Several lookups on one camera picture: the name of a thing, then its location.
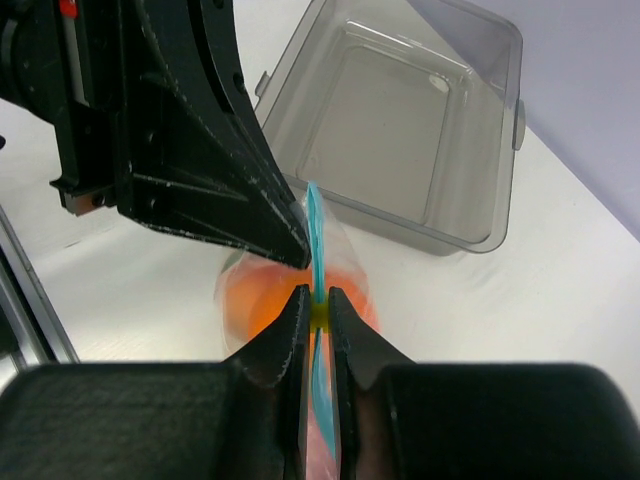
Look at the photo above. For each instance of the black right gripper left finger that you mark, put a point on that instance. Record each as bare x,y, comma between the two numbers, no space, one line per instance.
241,418

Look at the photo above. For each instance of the yellow zip slider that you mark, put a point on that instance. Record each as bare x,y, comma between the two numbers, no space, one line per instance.
320,317

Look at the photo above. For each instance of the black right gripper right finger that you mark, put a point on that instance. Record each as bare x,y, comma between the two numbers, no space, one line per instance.
396,418

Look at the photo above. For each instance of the orange fake orange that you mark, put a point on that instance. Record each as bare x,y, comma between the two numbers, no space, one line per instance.
251,299

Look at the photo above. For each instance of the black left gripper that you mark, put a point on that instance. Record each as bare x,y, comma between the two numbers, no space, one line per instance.
82,67

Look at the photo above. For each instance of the pink fake peach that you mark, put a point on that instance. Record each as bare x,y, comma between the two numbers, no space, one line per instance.
321,463

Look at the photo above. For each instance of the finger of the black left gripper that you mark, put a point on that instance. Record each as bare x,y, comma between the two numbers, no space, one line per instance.
194,167

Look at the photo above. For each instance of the clear zip top bag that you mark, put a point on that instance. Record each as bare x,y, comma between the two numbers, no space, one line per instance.
330,249

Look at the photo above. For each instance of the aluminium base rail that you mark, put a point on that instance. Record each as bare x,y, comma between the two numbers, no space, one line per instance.
31,331

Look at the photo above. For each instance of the clear grey plastic container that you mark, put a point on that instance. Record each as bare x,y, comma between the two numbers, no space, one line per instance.
407,115

